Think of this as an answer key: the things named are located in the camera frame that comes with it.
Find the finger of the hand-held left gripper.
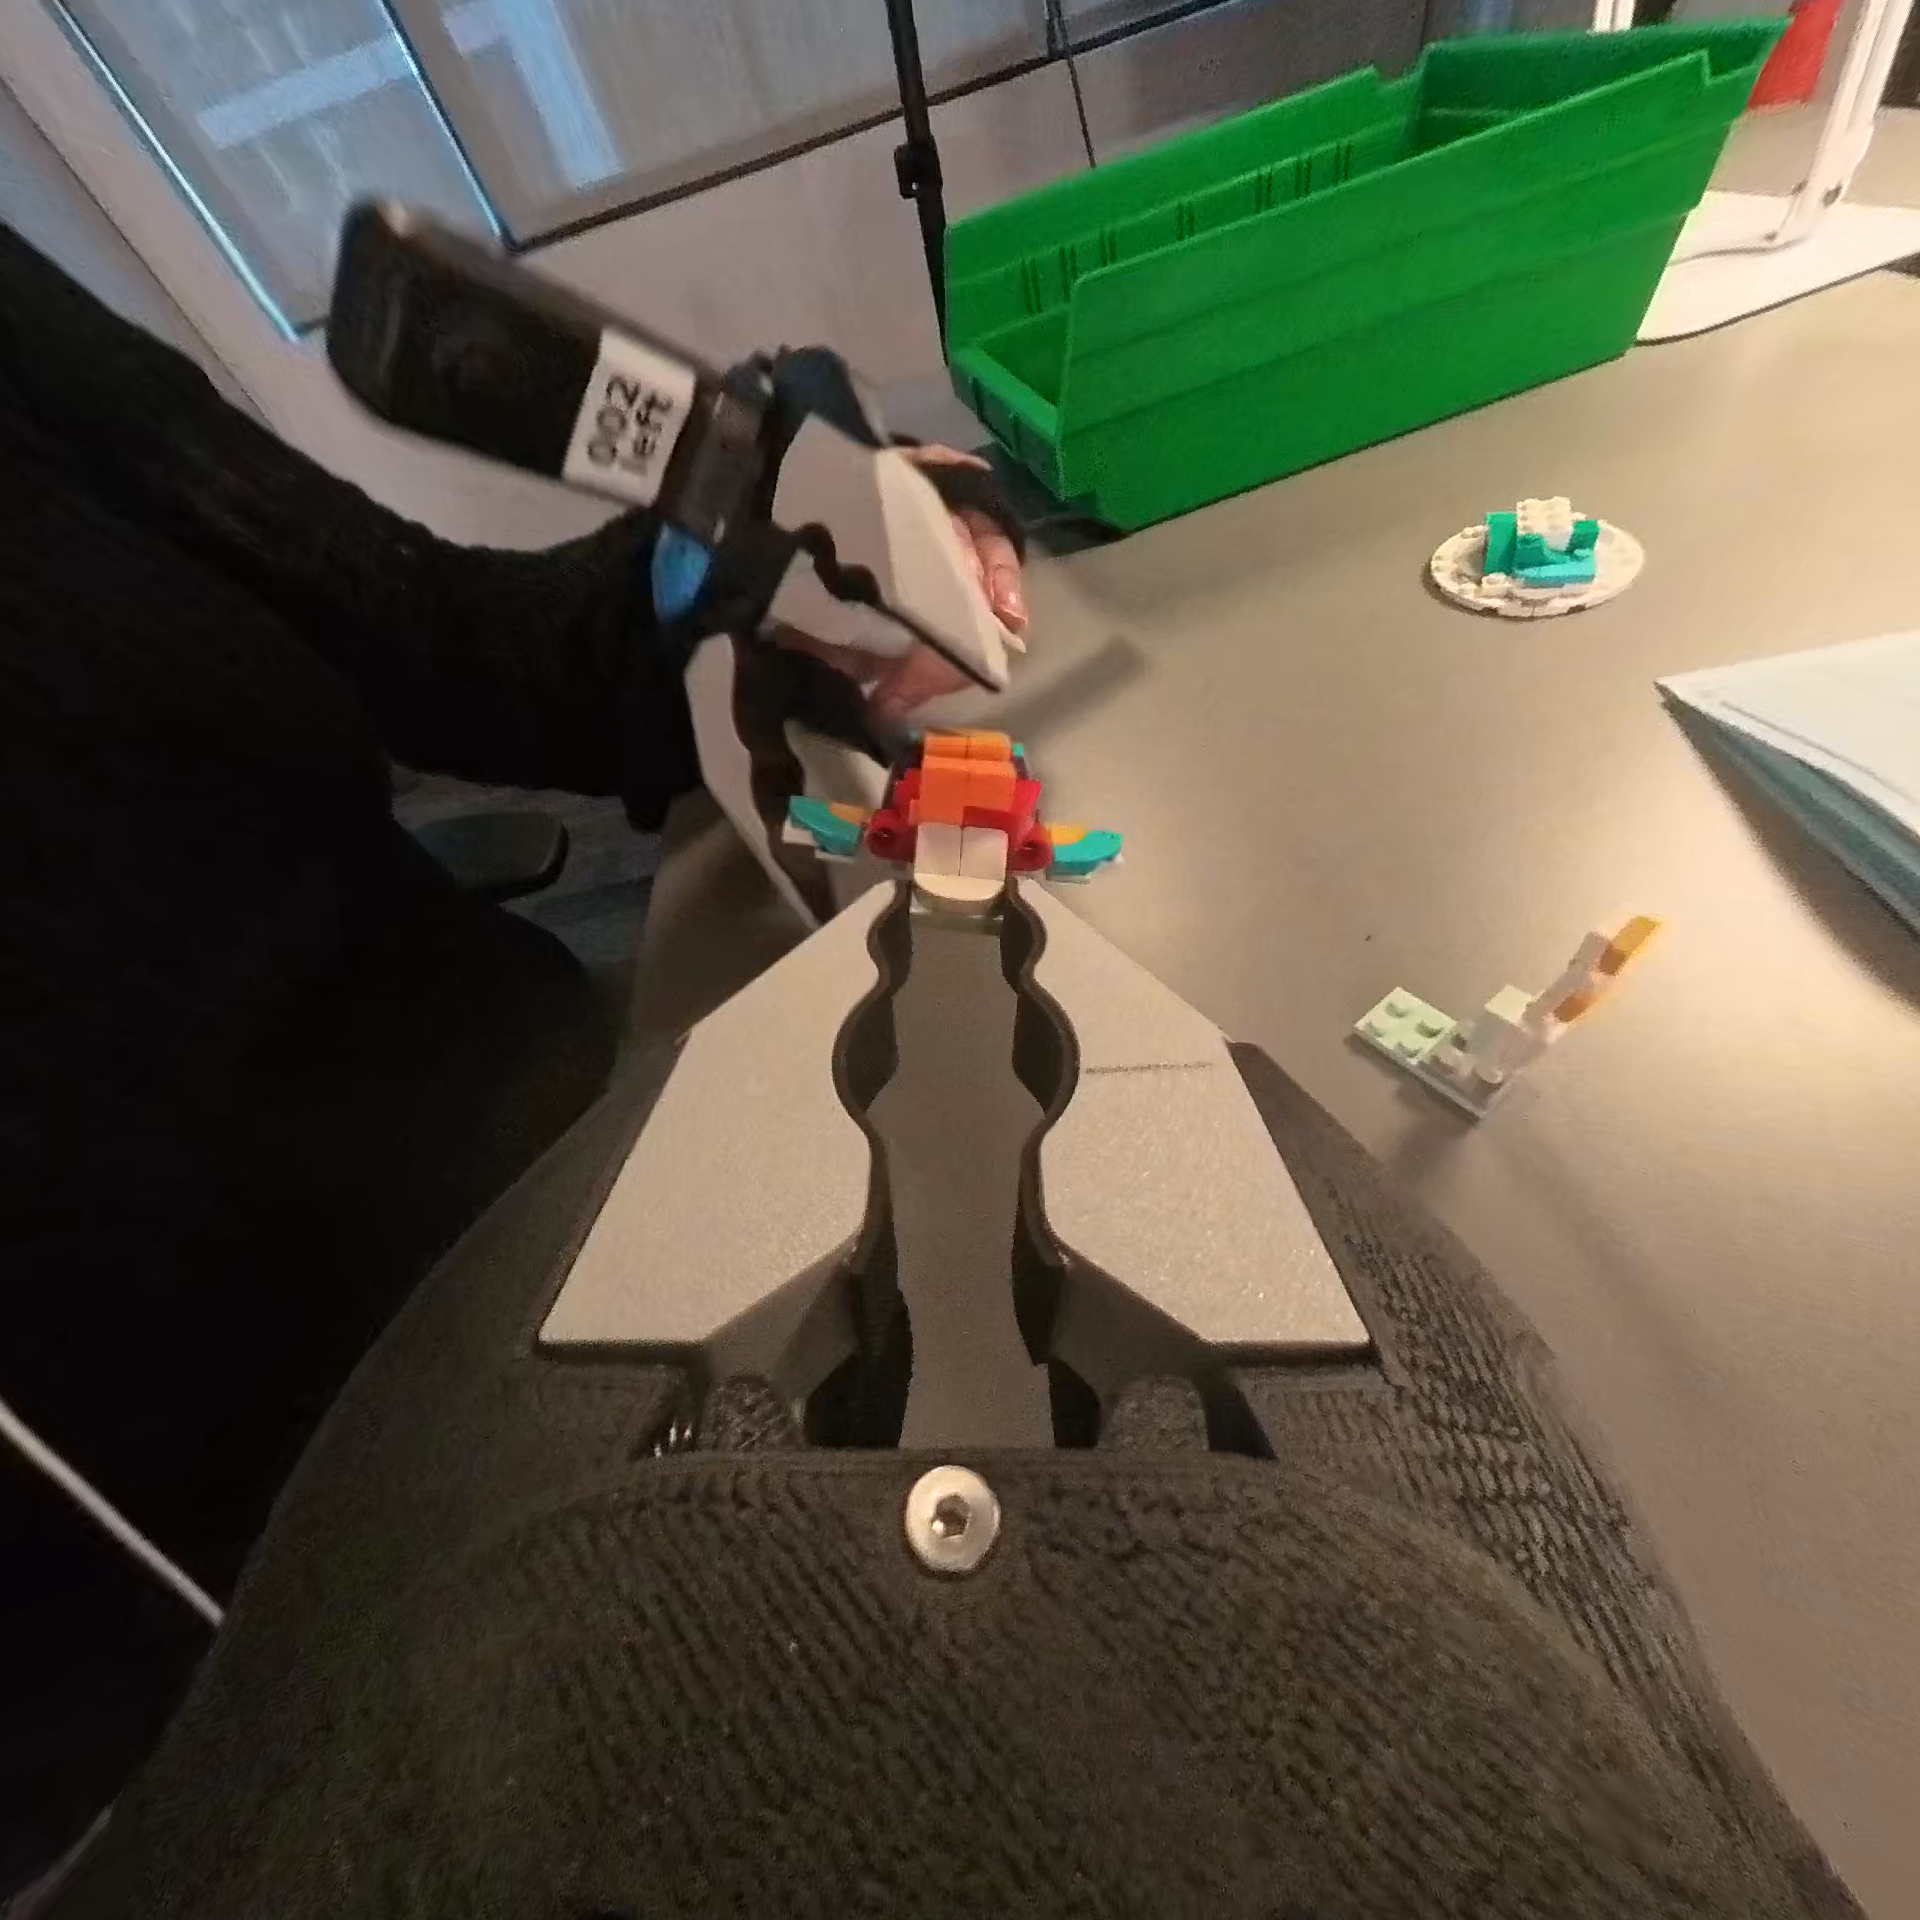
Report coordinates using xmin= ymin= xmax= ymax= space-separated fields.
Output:
xmin=770 ymin=409 xmax=1013 ymax=694
xmin=755 ymin=571 xmax=916 ymax=660

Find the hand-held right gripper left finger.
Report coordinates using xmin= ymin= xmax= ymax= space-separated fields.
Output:
xmin=537 ymin=878 xmax=916 ymax=1447

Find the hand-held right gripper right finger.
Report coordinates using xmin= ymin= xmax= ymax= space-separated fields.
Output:
xmin=1013 ymin=878 xmax=1376 ymax=1443

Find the multicolour lego model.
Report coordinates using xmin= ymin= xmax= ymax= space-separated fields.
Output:
xmin=784 ymin=722 xmax=1128 ymax=927

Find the mint grey lego piece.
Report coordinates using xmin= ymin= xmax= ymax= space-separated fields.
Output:
xmin=1348 ymin=984 xmax=1519 ymax=1123

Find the white mint orange lego figure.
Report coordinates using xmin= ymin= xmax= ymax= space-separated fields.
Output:
xmin=1443 ymin=910 xmax=1664 ymax=1123

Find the person's left forearm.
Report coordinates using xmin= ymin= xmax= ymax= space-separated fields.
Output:
xmin=0 ymin=225 xmax=714 ymax=837

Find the round white lego plate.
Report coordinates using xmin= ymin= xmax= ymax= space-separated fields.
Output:
xmin=1426 ymin=494 xmax=1650 ymax=619

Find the person's left hand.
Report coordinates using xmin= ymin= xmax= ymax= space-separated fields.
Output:
xmin=860 ymin=506 xmax=1042 ymax=728

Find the large window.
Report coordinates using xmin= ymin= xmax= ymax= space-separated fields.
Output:
xmin=62 ymin=0 xmax=1438 ymax=341

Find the black tripod pole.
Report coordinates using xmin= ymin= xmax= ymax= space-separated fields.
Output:
xmin=879 ymin=0 xmax=965 ymax=290

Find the black chair armrest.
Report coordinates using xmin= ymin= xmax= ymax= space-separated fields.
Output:
xmin=387 ymin=765 xmax=576 ymax=903

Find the green plastic crate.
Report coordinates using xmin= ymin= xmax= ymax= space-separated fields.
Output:
xmin=940 ymin=15 xmax=1798 ymax=537

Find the open instruction booklet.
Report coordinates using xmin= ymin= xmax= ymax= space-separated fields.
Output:
xmin=1654 ymin=629 xmax=1920 ymax=943

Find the red cylinder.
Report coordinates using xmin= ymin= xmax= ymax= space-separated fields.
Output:
xmin=1743 ymin=0 xmax=1846 ymax=112

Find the white earphone cable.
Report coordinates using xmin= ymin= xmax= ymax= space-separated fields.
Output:
xmin=0 ymin=1396 xmax=230 ymax=1633

